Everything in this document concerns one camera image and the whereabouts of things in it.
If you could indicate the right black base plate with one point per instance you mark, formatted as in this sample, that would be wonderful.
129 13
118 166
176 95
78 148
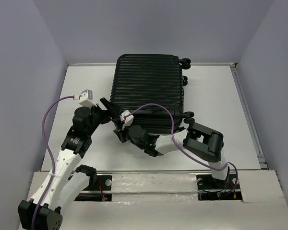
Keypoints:
211 189

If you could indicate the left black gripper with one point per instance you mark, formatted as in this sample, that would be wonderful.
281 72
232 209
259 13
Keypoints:
112 110

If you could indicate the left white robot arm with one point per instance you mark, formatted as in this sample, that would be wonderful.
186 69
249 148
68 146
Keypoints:
45 208

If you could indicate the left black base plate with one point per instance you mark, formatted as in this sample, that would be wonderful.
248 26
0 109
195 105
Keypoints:
98 192

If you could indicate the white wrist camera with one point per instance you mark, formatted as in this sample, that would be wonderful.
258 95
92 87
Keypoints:
126 117
86 98

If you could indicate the black hard-shell suitcase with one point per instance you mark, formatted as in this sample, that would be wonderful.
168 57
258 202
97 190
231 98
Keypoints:
152 86

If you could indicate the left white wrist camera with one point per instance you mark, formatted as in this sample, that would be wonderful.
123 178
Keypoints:
86 98

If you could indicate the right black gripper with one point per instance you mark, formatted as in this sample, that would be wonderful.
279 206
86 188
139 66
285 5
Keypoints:
120 133

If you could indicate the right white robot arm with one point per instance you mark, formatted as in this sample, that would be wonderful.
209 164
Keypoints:
197 142

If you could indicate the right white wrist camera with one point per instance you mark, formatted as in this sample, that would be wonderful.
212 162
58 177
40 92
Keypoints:
126 117

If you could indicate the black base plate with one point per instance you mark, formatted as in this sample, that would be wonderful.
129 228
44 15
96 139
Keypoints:
98 192
211 189

